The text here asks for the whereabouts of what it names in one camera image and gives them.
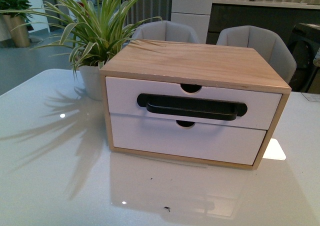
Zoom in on black drawer handle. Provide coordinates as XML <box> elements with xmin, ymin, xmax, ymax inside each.
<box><xmin>136</xmin><ymin>93</ymin><xmax>248</xmax><ymax>121</ymax></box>

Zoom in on wooden two-drawer box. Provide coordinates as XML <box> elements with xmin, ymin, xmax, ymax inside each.
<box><xmin>100</xmin><ymin>40</ymin><xmax>291</xmax><ymax>170</ymax></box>

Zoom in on white drawer cabinet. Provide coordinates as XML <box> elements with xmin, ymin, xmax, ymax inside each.
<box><xmin>170</xmin><ymin>0</ymin><xmax>213</xmax><ymax>44</ymax></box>

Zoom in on white plant pot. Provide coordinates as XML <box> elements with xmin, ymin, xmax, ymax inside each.
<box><xmin>79</xmin><ymin>65</ymin><xmax>102</xmax><ymax>101</ymax></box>

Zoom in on left grey chair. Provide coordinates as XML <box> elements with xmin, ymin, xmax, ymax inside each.
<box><xmin>132</xmin><ymin>20</ymin><xmax>200</xmax><ymax>44</ymax></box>

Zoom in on grey chair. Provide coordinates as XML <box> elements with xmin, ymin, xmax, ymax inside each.
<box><xmin>132</xmin><ymin>20</ymin><xmax>200</xmax><ymax>44</ymax></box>
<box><xmin>216</xmin><ymin>25</ymin><xmax>297</xmax><ymax>83</ymax></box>

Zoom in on green striped spider plant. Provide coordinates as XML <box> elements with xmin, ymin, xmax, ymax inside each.
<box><xmin>0</xmin><ymin>0</ymin><xmax>166</xmax><ymax>81</ymax></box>

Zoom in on right grey chair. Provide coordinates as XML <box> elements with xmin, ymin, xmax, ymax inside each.
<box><xmin>216</xmin><ymin>25</ymin><xmax>297</xmax><ymax>83</ymax></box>

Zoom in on dark sideboard counter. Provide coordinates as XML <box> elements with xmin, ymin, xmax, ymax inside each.
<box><xmin>206</xmin><ymin>3</ymin><xmax>320</xmax><ymax>45</ymax></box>

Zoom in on tall tan planter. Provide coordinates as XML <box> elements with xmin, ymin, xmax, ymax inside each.
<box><xmin>3</xmin><ymin>14</ymin><xmax>31</xmax><ymax>48</ymax></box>

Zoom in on black appliance at right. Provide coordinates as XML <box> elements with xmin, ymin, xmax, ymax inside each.
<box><xmin>287</xmin><ymin>23</ymin><xmax>320</xmax><ymax>93</ymax></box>

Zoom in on background green plant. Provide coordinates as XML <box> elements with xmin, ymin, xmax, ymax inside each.
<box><xmin>0</xmin><ymin>0</ymin><xmax>33</xmax><ymax>20</ymax></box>

